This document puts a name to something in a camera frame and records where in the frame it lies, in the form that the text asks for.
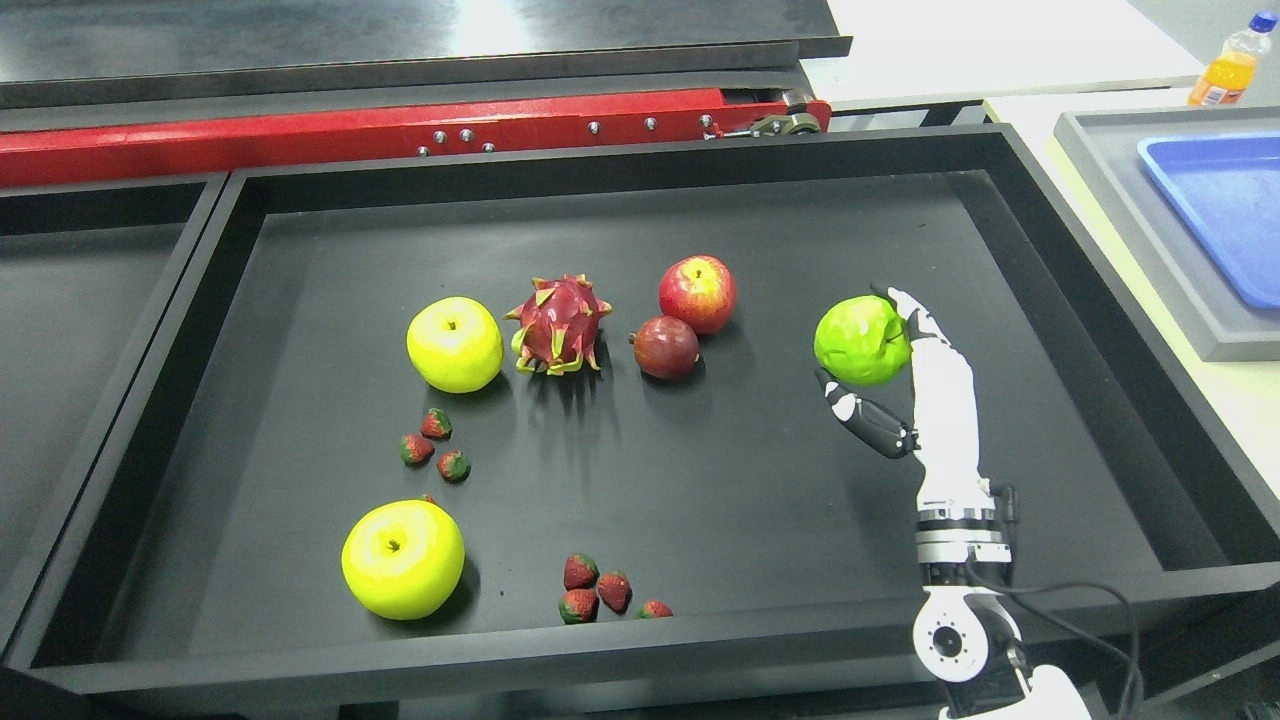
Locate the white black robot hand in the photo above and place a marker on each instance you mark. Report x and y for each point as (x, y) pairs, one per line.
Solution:
(942, 434)

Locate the green apple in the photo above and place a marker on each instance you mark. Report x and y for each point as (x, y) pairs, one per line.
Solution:
(862, 341)

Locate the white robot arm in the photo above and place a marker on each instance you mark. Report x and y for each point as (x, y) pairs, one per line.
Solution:
(964, 635)

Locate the red apple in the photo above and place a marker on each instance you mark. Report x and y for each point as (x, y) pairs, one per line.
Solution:
(700, 291)

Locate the black shelf unit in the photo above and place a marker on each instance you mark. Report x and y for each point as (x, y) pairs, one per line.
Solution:
(194, 564)

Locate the yellow apple upper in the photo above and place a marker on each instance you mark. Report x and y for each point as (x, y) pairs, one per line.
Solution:
(455, 345)

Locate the yellow apple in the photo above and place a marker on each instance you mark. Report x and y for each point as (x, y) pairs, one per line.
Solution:
(455, 345)
(403, 560)

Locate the yellow apple lower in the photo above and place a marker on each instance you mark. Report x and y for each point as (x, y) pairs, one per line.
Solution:
(403, 560)

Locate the dark red pomegranate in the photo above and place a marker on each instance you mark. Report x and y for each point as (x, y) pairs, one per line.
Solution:
(665, 348)

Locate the grey tray holder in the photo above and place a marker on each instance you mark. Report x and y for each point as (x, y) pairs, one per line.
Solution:
(1104, 146)

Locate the strawberry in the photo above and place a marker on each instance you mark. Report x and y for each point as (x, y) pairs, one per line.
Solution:
(453, 466)
(615, 591)
(579, 572)
(415, 449)
(578, 606)
(654, 609)
(436, 424)

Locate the blue plastic tray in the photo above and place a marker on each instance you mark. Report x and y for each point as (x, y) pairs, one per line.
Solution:
(1225, 189)

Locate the red dragon fruit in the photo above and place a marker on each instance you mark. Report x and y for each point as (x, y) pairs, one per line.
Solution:
(558, 325)

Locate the orange drink bottle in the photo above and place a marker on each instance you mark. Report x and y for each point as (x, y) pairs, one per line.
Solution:
(1231, 73)

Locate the red metal beam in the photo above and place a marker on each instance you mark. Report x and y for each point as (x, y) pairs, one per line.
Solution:
(180, 147)

